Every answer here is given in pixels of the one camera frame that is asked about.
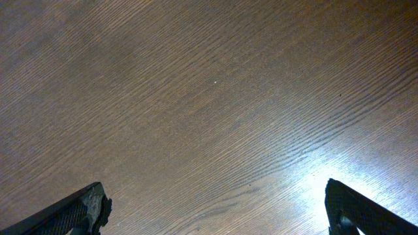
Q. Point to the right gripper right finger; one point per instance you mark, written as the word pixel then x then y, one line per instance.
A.
pixel 350 212

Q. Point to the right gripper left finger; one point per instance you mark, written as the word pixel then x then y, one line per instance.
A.
pixel 83 212

